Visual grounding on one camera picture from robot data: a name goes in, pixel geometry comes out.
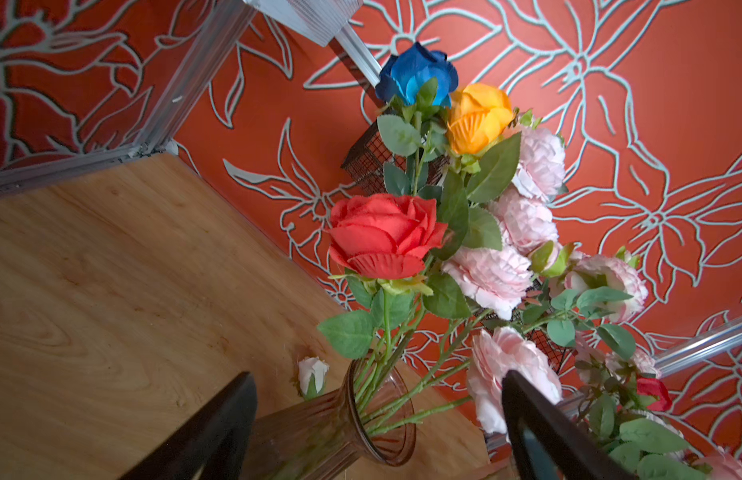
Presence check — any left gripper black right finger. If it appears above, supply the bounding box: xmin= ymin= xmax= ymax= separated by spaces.
xmin=502 ymin=370 xmax=634 ymax=479

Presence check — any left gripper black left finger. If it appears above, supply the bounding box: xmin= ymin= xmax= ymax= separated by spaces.
xmin=122 ymin=372 xmax=258 ymax=479

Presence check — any red rose stem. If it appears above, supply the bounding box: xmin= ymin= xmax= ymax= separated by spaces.
xmin=637 ymin=376 xmax=674 ymax=412

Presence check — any white rose bud stem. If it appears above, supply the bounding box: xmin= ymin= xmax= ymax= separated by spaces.
xmin=298 ymin=357 xmax=330 ymax=401

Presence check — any red rose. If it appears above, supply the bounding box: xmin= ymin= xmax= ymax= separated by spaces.
xmin=318 ymin=193 xmax=448 ymax=420

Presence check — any yellow rose stem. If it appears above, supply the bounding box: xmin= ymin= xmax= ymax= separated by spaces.
xmin=441 ymin=84 xmax=521 ymax=259

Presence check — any blue rose stem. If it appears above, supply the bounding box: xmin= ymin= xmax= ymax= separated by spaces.
xmin=375 ymin=42 xmax=459 ymax=195

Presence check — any brown glass vase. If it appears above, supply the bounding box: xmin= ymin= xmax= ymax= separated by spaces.
xmin=240 ymin=360 xmax=417 ymax=479

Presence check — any black wire basket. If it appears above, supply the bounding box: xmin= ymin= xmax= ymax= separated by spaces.
xmin=341 ymin=124 xmax=572 ymax=373

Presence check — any aluminium frame post left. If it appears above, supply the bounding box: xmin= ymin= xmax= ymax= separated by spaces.
xmin=129 ymin=0 xmax=257 ymax=158

